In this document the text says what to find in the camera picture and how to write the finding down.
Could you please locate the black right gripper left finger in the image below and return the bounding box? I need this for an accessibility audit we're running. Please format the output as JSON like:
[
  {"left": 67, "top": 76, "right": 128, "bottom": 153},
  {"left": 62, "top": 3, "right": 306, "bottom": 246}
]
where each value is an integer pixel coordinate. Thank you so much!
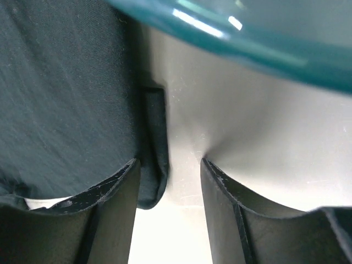
[{"left": 1, "top": 159, "right": 140, "bottom": 263}]

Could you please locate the teal plastic bin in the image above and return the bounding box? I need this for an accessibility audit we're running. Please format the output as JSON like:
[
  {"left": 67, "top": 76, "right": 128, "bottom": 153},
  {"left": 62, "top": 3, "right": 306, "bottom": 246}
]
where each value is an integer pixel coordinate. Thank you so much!
[{"left": 111, "top": 1, "right": 351, "bottom": 94}]

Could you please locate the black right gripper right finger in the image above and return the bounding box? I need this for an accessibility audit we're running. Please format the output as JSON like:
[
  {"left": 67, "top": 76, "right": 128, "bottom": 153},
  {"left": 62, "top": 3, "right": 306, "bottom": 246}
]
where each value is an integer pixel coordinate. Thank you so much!
[{"left": 200, "top": 158, "right": 351, "bottom": 263}]

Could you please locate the black t-shirt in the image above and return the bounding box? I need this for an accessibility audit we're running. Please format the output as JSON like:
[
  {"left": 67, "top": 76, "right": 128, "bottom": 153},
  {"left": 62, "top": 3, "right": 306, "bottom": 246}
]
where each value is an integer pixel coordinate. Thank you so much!
[{"left": 1, "top": 1, "right": 169, "bottom": 210}]

